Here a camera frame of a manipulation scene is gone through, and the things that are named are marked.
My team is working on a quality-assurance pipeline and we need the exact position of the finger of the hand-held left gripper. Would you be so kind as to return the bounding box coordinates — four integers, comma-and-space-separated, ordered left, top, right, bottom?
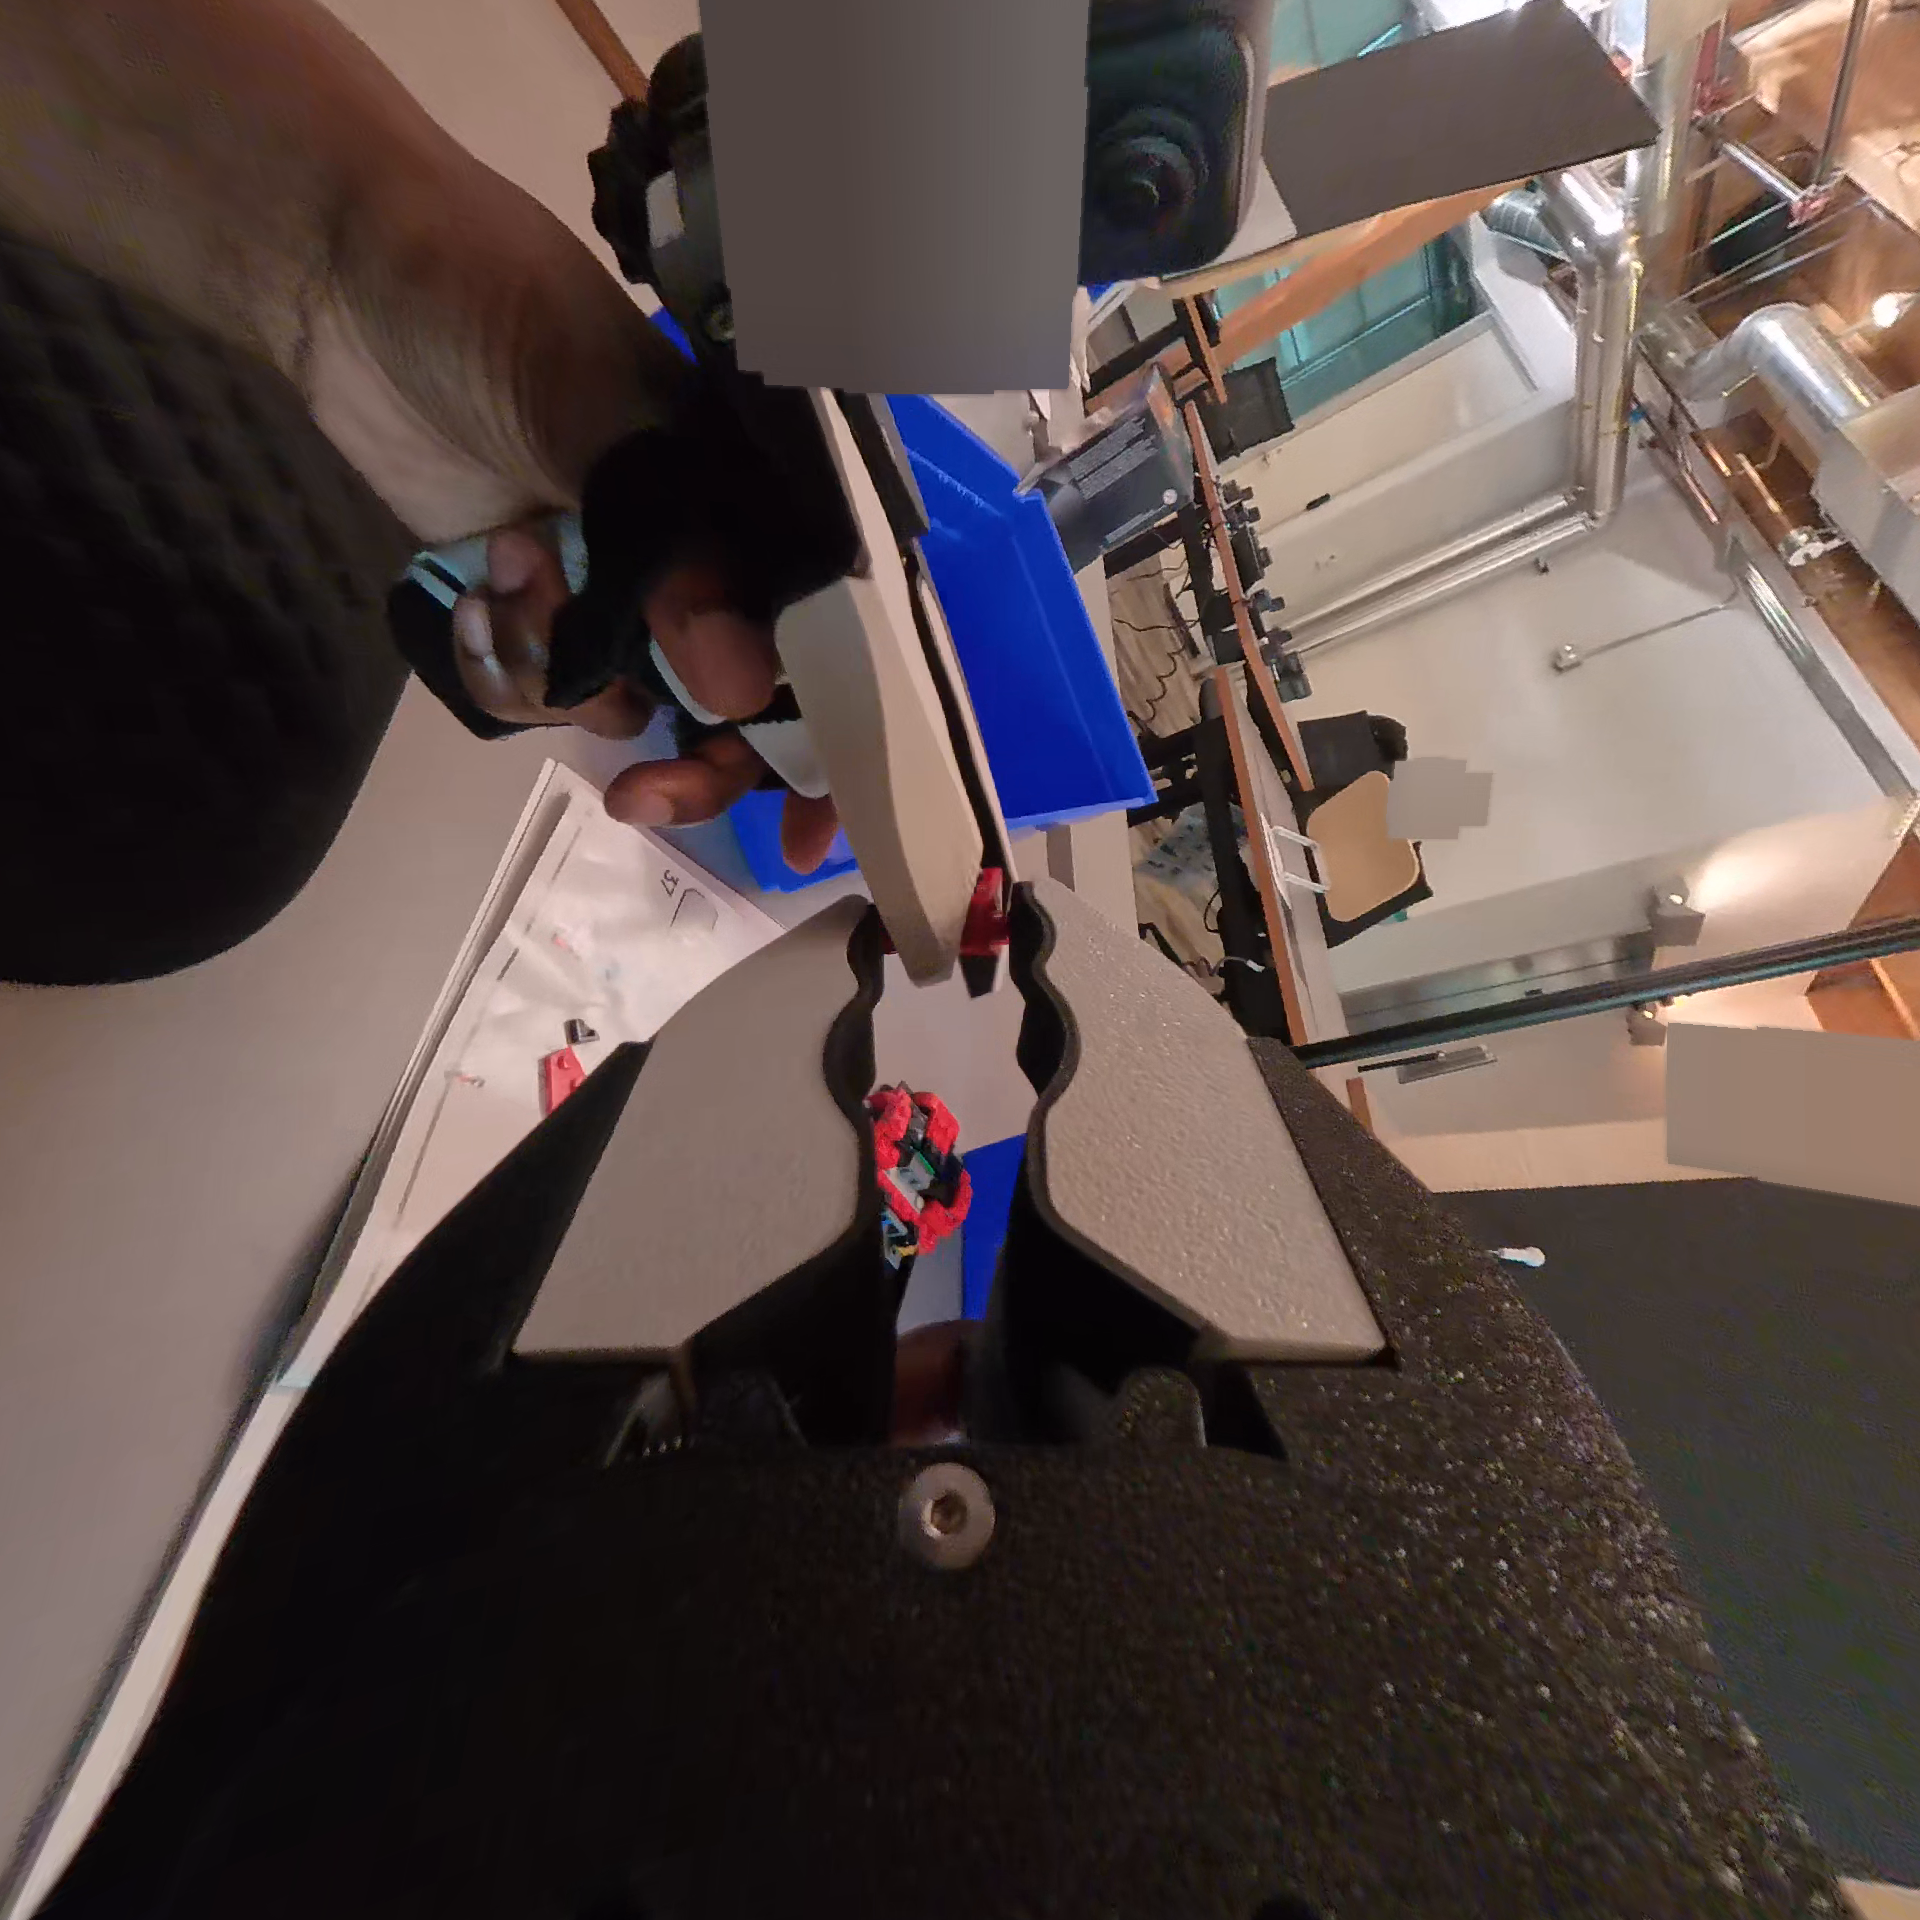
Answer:
770, 389, 999, 988
857, 392, 1020, 908

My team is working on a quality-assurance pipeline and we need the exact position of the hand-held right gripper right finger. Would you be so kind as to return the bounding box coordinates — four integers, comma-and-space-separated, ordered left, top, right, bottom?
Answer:
997, 877, 1388, 1371

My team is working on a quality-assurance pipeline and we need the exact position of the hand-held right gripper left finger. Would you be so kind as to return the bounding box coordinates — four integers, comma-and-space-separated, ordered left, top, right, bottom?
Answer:
508, 898, 886, 1403

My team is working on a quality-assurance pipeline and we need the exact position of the white lego instruction booklet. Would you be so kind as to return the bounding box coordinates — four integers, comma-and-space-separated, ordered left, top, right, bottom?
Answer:
15, 758, 793, 1890

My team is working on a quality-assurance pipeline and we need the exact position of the person's left forearm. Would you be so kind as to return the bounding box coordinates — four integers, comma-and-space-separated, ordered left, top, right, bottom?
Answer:
0, 0, 690, 548

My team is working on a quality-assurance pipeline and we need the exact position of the red and black lego car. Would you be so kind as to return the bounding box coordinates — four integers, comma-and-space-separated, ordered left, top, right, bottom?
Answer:
868, 1081, 978, 1273

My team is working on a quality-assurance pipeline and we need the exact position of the person's left hand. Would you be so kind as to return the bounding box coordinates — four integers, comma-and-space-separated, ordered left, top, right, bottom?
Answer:
449, 518, 844, 879

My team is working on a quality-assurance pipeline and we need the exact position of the person's right hand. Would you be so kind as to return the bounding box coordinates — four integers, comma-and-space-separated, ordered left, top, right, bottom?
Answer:
898, 1320, 973, 1443

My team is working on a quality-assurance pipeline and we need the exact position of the black cardboard box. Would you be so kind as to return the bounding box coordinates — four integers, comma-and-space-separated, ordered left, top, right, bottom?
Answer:
1027, 376, 1192, 569

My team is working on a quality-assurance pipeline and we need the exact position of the brown wooden desk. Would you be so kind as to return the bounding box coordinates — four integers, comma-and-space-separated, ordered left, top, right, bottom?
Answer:
1178, 398, 1359, 1051

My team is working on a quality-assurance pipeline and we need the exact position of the grey metal door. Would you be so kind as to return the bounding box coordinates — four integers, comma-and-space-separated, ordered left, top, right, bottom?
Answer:
1336, 929, 1660, 1039

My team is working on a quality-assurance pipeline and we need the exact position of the wooden seat chair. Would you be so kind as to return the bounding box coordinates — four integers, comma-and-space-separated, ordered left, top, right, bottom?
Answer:
1294, 713, 1434, 951

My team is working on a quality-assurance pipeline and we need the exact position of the black flat panel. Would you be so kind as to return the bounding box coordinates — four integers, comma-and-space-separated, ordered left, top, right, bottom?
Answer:
1440, 1177, 1920, 1890

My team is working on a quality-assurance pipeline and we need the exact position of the black quilted wrist rest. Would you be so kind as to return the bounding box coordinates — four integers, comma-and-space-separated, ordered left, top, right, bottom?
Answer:
0, 223, 420, 988

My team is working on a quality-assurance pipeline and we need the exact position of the silver round air duct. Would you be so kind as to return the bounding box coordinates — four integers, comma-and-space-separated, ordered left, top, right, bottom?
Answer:
1477, 149, 1644, 527

